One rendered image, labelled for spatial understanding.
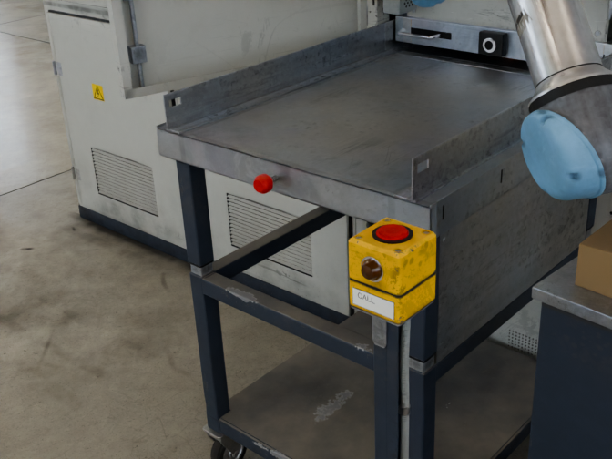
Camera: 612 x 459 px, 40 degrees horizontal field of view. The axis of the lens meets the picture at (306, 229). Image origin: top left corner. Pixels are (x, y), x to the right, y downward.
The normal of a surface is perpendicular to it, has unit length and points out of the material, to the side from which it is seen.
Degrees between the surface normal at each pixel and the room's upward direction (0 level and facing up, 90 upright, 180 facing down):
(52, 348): 0
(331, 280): 90
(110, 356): 0
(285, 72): 90
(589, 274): 90
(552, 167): 100
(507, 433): 0
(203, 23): 90
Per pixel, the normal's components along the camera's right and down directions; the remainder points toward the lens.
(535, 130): -0.93, 0.33
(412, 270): 0.75, 0.28
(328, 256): -0.66, 0.36
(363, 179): -0.04, -0.90
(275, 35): 0.51, 0.36
